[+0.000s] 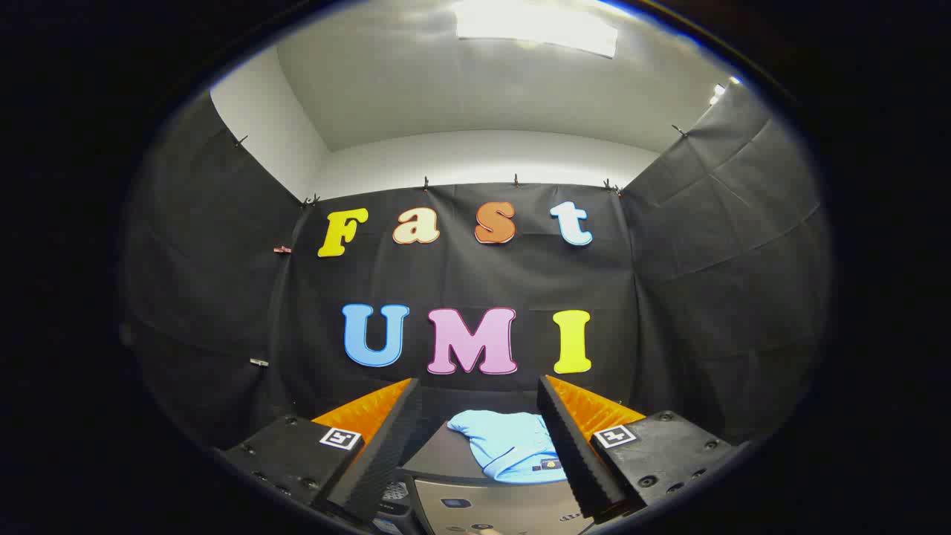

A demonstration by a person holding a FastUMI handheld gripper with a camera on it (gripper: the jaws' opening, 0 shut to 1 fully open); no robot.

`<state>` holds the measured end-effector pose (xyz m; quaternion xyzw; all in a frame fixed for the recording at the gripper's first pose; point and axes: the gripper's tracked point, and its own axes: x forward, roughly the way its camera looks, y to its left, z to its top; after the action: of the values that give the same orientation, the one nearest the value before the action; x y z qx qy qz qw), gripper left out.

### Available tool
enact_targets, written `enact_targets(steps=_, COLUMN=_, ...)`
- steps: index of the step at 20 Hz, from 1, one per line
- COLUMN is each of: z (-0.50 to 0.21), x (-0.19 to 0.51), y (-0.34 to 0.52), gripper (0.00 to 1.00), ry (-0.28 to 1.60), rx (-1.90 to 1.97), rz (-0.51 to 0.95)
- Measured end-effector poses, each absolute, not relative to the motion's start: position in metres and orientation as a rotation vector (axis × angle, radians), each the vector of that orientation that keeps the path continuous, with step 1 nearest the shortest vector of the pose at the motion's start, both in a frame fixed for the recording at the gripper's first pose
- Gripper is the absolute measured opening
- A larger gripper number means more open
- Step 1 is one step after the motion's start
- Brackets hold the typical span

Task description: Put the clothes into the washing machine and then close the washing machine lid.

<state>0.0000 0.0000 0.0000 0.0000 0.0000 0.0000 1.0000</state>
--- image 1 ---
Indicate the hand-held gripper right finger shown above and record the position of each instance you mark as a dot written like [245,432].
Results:
[568,438]

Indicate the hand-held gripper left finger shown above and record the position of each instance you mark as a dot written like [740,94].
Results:
[390,438]

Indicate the dark washing machine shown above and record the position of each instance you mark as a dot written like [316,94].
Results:
[394,494]

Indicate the light blue garment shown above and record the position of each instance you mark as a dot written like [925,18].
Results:
[505,446]

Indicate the grey appliance with control panel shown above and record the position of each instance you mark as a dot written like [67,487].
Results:
[438,461]

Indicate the black backdrop cloth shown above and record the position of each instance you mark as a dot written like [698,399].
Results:
[475,279]

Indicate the row of black clips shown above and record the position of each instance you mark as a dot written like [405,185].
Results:
[426,183]

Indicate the small ceiling light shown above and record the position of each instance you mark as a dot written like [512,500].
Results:
[719,93]

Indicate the large ceiling light panel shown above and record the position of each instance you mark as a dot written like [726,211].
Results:
[535,26]

